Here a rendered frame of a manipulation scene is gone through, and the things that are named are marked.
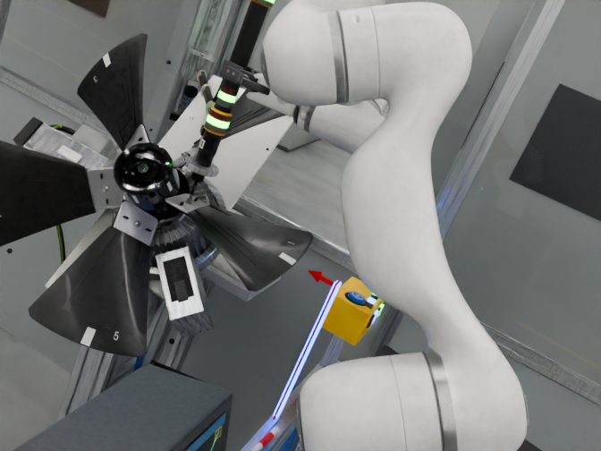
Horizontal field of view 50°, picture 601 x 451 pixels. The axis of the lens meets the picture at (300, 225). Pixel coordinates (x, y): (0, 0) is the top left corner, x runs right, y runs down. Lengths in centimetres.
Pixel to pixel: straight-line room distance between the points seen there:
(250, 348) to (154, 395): 153
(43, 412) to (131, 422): 192
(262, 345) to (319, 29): 158
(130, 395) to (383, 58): 43
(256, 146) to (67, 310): 65
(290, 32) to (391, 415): 40
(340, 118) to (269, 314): 109
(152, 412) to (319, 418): 16
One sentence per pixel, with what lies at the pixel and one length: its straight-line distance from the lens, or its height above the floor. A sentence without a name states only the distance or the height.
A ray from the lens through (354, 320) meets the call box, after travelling 149.
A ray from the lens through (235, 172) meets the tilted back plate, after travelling 161.
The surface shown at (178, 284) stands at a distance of 137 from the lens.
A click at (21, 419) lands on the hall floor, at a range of 252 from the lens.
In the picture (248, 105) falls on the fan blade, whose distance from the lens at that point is 145.
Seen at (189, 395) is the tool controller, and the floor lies 125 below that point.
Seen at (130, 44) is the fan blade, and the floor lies 140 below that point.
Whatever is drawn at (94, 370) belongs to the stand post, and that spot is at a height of 64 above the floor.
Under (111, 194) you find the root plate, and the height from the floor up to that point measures 113.
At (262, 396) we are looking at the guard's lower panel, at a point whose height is 41.
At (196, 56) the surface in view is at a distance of 185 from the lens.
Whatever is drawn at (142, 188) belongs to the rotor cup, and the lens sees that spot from 130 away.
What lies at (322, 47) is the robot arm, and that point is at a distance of 70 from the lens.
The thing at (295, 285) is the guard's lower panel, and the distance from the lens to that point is 206.
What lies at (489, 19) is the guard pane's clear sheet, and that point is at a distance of 187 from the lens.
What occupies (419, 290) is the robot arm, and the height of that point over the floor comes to 143.
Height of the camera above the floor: 165
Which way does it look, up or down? 18 degrees down
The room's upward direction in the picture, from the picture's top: 23 degrees clockwise
